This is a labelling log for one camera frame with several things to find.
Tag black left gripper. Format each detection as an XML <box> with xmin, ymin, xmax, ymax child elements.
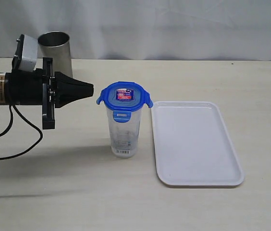
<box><xmin>8</xmin><ymin>34</ymin><xmax>94</xmax><ymax>129</ymax></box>

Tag stainless steel cup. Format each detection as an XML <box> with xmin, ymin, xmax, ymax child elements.
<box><xmin>37</xmin><ymin>31</ymin><xmax>73</xmax><ymax>78</ymax></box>

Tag blue plastic lid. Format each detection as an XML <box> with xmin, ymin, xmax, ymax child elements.
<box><xmin>96</xmin><ymin>81</ymin><xmax>153</xmax><ymax>123</ymax></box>

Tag clear plastic tall container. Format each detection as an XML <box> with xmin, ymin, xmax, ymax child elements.
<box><xmin>106</xmin><ymin>108</ymin><xmax>142</xmax><ymax>158</ymax></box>

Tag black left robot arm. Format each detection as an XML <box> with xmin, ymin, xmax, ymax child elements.
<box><xmin>0</xmin><ymin>34</ymin><xmax>94</xmax><ymax>129</ymax></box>

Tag white rectangular tray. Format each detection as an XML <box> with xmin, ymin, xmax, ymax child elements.
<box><xmin>151</xmin><ymin>101</ymin><xmax>245</xmax><ymax>188</ymax></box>

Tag white backdrop curtain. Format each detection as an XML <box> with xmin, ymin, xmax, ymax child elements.
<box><xmin>0</xmin><ymin>0</ymin><xmax>271</xmax><ymax>61</ymax></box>

